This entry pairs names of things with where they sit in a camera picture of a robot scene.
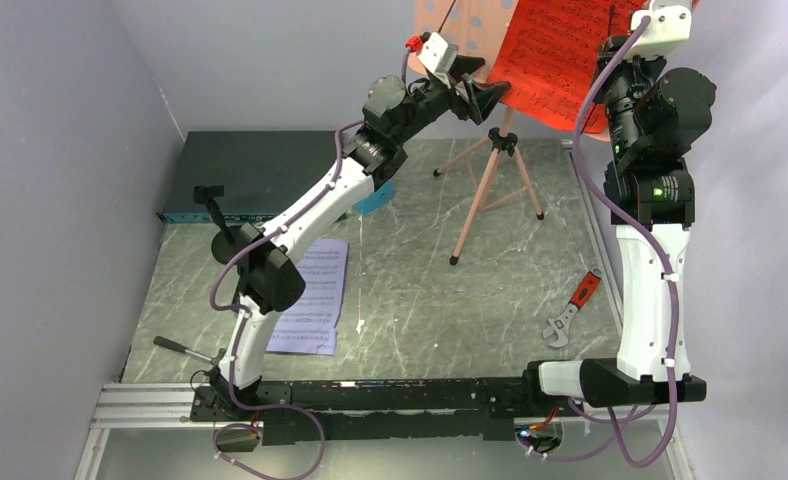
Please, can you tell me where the pink tripod music stand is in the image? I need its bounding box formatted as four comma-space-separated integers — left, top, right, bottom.
412, 0, 621, 267

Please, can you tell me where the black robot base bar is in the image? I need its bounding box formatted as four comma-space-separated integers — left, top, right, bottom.
189, 377, 573, 446

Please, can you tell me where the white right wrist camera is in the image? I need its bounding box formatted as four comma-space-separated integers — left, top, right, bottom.
625, 0, 693, 60

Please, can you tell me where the red handled tool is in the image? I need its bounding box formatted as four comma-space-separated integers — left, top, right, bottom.
542, 267, 603, 349

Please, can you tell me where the black handled claw hammer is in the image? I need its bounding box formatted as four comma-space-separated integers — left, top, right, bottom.
153, 336, 226, 365

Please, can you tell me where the blue metronome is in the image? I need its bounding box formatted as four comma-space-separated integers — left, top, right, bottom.
353, 179, 396, 215

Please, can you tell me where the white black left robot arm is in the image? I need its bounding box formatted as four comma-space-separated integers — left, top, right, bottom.
209, 54, 511, 420

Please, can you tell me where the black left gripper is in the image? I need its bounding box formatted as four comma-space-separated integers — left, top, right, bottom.
394, 57, 511, 147

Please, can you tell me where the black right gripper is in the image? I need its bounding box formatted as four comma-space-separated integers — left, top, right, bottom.
587, 34, 669, 159

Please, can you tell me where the blue sheet music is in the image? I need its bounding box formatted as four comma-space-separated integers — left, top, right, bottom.
267, 238, 349, 356

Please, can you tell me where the red sheet music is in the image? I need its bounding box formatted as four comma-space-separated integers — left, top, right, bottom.
486, 0, 703, 134

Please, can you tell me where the black blue network switch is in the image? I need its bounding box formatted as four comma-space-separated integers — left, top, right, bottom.
156, 130, 336, 224

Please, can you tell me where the aluminium frame rail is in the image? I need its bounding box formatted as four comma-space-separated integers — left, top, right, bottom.
77, 140, 686, 479

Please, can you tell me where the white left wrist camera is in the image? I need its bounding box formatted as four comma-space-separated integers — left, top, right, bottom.
405, 31, 459, 85

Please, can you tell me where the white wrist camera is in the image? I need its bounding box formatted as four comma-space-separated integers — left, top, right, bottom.
405, 31, 459, 85
625, 0, 693, 60

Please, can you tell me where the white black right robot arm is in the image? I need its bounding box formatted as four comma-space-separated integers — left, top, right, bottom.
520, 31, 716, 415

